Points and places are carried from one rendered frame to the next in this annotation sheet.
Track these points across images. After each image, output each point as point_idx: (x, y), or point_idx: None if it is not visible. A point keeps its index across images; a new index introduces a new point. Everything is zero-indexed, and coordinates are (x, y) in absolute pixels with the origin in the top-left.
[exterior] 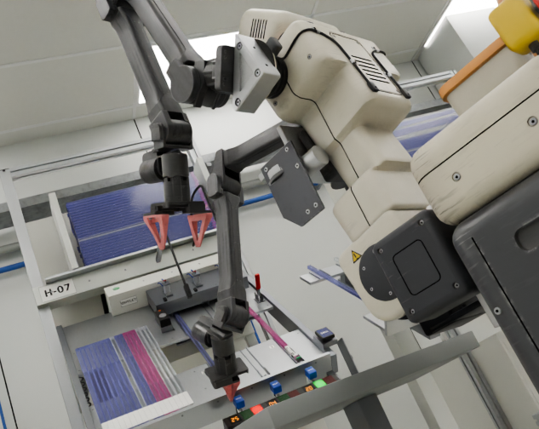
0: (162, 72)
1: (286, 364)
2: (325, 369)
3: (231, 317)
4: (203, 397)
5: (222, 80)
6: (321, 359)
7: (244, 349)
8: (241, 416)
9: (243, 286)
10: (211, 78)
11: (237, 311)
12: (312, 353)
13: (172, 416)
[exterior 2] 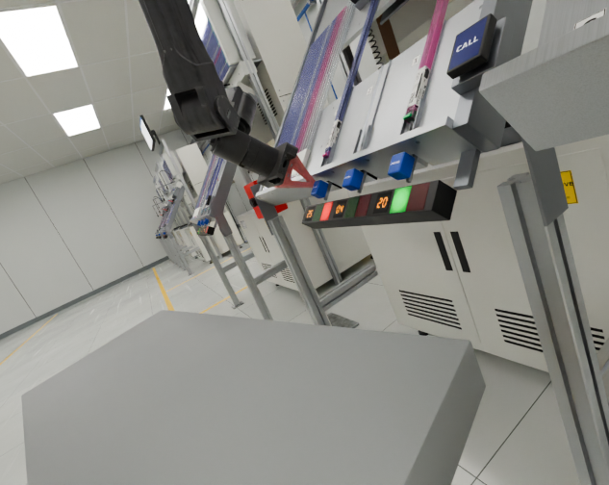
0: None
1: (395, 124)
2: (456, 148)
3: (186, 131)
4: (312, 163)
5: None
6: (428, 137)
7: (388, 63)
8: (314, 213)
9: (185, 55)
10: None
11: (188, 118)
12: (447, 99)
13: (280, 188)
